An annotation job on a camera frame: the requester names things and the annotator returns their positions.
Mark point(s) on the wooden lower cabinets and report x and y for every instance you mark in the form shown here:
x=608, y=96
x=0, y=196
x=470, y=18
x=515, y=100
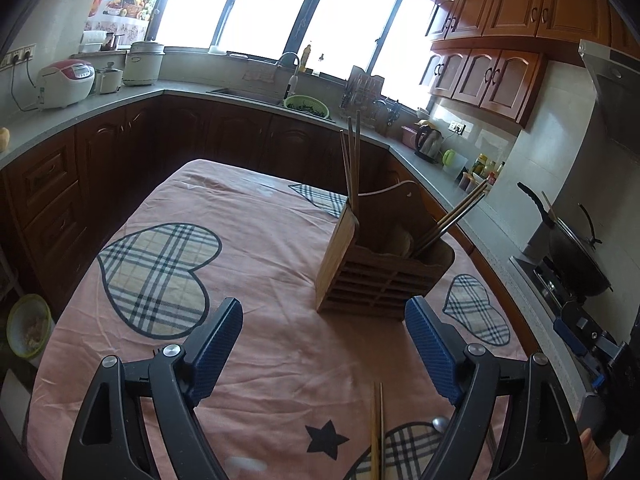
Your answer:
x=100, y=160

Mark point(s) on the kitchen sink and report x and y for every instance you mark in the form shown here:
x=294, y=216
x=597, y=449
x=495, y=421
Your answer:
x=240, y=95

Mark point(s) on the pink container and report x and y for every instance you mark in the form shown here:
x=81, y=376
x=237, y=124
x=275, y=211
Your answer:
x=408, y=136

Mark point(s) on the wooden cabinets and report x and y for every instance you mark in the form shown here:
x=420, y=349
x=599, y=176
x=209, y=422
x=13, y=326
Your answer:
x=500, y=20
x=100, y=160

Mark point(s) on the black wok with lid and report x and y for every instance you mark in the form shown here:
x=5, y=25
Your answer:
x=575, y=255

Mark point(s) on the kitchen window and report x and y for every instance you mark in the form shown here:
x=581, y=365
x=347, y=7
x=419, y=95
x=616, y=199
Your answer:
x=260, y=10

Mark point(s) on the small wall socket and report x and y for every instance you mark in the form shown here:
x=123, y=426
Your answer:
x=458, y=127

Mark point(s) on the wooden utensil holder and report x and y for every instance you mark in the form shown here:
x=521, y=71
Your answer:
x=380, y=280

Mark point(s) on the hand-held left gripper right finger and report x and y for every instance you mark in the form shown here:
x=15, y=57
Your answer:
x=432, y=350

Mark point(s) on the electric kettle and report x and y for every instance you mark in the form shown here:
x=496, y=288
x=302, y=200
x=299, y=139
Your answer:
x=429, y=142

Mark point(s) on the person's right hand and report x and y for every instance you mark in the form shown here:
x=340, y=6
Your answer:
x=594, y=460

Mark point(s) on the small white electric pot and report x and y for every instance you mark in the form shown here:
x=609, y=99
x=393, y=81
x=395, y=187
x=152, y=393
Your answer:
x=109, y=80

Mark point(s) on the large white rice cooker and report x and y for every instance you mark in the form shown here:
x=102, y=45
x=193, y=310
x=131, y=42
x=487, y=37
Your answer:
x=144, y=65

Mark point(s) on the green rimmed bowl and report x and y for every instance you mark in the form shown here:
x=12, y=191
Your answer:
x=29, y=327

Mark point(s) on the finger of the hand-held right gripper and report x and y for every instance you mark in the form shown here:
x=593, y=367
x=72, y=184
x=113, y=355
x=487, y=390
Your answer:
x=587, y=327
x=575, y=352

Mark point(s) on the yellow duck toy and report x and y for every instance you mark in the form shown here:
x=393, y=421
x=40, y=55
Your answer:
x=4, y=140

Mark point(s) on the tall yellow bottle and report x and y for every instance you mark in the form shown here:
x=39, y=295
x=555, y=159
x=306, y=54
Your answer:
x=307, y=57

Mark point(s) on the group of condiment jars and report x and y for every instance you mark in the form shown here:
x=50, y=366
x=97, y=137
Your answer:
x=482, y=172

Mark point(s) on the dish drying rack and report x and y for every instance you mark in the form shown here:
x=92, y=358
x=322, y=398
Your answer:
x=365, y=95

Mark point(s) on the wooden upper cabinets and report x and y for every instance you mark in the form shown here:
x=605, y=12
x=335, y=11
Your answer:
x=500, y=20

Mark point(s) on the green cup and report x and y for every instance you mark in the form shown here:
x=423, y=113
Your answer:
x=449, y=158

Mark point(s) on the steel range hood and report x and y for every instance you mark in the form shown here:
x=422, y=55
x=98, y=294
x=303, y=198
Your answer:
x=617, y=95

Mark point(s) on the kitchen faucet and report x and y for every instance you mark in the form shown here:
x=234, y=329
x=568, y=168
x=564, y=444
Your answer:
x=291, y=75

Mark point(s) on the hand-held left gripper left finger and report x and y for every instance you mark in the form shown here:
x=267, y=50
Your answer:
x=215, y=355

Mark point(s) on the wall socket strip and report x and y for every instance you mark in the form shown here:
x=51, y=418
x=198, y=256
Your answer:
x=20, y=56

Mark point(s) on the steel spoon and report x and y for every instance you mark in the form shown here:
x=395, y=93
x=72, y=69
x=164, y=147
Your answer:
x=440, y=424

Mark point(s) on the white and pink rice cooker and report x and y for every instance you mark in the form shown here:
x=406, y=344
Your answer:
x=65, y=85

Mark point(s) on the green colander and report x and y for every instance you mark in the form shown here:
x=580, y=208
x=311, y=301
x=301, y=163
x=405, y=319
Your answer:
x=307, y=106

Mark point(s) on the pink printed tablecloth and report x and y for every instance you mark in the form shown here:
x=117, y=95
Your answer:
x=260, y=240

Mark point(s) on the gas stove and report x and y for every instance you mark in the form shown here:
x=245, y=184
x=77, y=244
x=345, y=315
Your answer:
x=547, y=280

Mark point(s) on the grey kitchen countertop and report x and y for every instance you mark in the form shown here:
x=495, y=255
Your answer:
x=90, y=110

